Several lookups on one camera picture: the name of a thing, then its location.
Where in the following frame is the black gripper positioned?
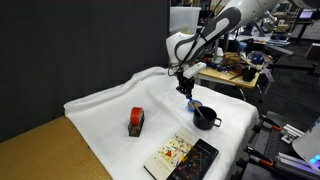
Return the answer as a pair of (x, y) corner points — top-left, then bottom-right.
(177, 72), (195, 99)

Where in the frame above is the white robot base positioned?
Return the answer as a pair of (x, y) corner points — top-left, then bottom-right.
(292, 117), (320, 174)

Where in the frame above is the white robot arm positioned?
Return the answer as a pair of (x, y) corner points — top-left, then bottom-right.
(166, 0), (284, 99)

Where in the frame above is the black and white book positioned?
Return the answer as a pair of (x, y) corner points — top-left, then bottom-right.
(144, 127), (219, 180)

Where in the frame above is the blue bowl of cereal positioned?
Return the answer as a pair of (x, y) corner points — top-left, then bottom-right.
(187, 100), (202, 112)

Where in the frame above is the black mug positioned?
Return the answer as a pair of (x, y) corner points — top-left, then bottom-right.
(193, 106), (222, 130)

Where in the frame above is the cluttered wooden desk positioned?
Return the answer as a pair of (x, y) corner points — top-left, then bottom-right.
(195, 67), (260, 89)

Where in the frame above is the red tape roll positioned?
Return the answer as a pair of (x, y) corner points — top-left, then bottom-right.
(130, 107), (143, 125)

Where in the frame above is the black pen cup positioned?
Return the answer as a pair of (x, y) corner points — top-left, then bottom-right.
(243, 66), (257, 82)

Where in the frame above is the white tablecloth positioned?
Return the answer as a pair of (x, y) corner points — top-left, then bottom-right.
(64, 67), (258, 180)

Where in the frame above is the clear plastic storage bin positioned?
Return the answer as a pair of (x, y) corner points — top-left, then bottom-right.
(169, 7), (201, 35)

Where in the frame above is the brown cork table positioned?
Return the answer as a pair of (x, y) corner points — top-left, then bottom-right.
(0, 116), (112, 180)

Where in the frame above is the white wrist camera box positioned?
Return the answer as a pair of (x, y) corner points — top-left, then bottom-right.
(183, 62), (206, 79)

